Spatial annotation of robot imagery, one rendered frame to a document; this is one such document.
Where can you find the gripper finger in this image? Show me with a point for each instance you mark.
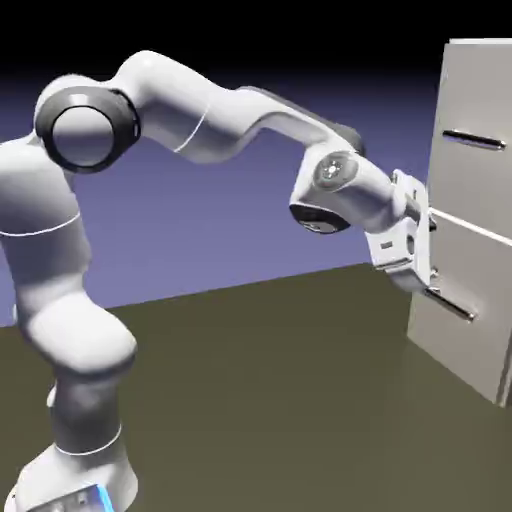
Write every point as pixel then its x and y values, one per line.
pixel 432 224
pixel 433 274

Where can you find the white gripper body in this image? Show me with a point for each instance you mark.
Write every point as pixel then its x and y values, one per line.
pixel 422 256

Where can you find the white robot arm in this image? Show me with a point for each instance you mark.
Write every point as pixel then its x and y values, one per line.
pixel 224 124

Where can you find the short grey drawer front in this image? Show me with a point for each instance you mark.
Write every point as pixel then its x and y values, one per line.
pixel 472 280

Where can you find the light grey cabinet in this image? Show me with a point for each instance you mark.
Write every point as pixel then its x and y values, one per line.
pixel 476 192

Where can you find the tall grey drawer front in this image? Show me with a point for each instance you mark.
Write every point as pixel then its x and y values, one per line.
pixel 468 180

